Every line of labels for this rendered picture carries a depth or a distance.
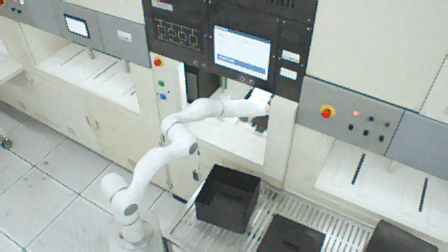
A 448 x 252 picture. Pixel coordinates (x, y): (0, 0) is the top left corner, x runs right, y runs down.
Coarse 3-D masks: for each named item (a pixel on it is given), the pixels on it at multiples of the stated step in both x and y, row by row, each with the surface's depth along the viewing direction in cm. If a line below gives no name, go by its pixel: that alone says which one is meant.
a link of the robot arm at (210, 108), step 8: (192, 104) 164; (200, 104) 163; (208, 104) 165; (216, 104) 169; (184, 112) 165; (192, 112) 163; (200, 112) 163; (208, 112) 166; (216, 112) 170; (168, 120) 168; (176, 120) 168; (184, 120) 168; (192, 120) 166; (200, 120) 167; (168, 128) 166
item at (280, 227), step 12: (276, 216) 186; (276, 228) 181; (288, 228) 181; (300, 228) 181; (312, 228) 181; (264, 240) 176; (276, 240) 176; (288, 240) 174; (300, 240) 176; (312, 240) 176
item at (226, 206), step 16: (208, 176) 197; (224, 176) 207; (240, 176) 201; (256, 176) 196; (208, 192) 206; (224, 192) 205; (240, 192) 208; (256, 192) 192; (208, 208) 184; (224, 208) 201; (240, 208) 201; (224, 224) 189; (240, 224) 183
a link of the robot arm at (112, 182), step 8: (104, 176) 166; (112, 176) 164; (120, 176) 167; (104, 184) 162; (112, 184) 161; (120, 184) 161; (128, 184) 165; (104, 192) 162; (112, 192) 159; (112, 208) 169; (120, 216) 169; (128, 216) 169; (136, 216) 173; (120, 224) 172; (128, 224) 171
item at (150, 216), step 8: (144, 216) 197; (152, 216) 197; (112, 224) 193; (152, 224) 194; (112, 232) 190; (152, 232) 190; (160, 232) 190; (112, 240) 186; (152, 240) 187; (160, 240) 187; (112, 248) 183; (120, 248) 183; (144, 248) 183; (152, 248) 184; (160, 248) 184
